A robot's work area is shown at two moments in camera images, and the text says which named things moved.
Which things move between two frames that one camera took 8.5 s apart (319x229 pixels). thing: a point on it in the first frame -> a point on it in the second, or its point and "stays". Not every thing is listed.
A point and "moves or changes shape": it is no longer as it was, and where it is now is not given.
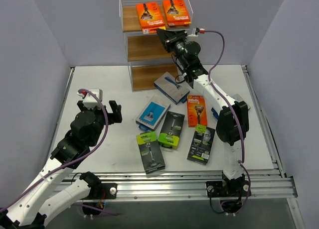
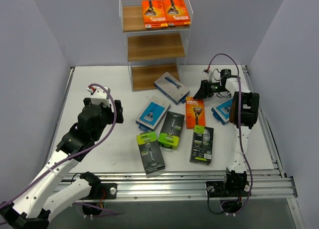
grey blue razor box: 171,88 stays
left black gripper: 105,112 stays
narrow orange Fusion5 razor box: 196,110 stays
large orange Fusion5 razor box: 151,17 moves or changes shape
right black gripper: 174,40 -> 208,88
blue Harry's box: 153,113 stays
